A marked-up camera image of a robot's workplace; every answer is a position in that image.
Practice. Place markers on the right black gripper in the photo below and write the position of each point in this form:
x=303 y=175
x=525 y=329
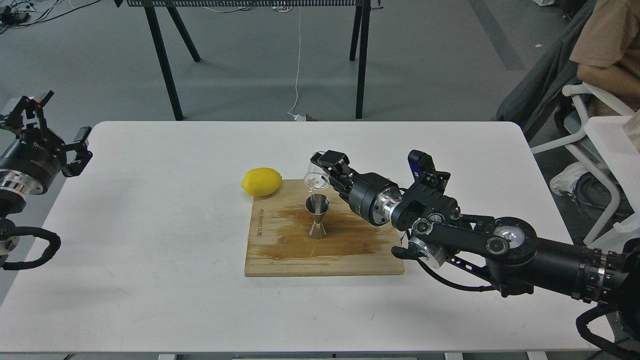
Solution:
x=369 y=195

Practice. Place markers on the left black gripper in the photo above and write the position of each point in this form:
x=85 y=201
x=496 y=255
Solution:
x=27 y=157

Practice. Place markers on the small clear measuring cup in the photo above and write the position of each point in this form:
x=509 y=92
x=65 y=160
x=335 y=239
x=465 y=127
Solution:
x=316 y=178

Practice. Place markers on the steel double jigger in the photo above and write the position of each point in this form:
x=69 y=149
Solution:
x=317 y=205

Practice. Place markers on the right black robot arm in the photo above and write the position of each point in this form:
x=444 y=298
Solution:
x=477 y=253

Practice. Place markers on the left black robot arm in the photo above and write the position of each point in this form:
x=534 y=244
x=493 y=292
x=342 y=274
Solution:
x=14 y=189

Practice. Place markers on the yellow lemon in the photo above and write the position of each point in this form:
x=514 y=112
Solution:
x=260 y=182

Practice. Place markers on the bamboo cutting board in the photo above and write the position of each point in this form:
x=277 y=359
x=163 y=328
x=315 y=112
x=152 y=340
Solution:
x=279 y=243

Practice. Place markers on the grey office chair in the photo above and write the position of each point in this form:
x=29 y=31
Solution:
x=579 y=145

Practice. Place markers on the person in grey clothes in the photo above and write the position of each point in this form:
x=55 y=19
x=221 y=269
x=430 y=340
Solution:
x=599 y=47

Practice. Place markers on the black metal frame table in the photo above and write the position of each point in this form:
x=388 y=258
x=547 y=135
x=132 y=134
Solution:
x=239 y=41

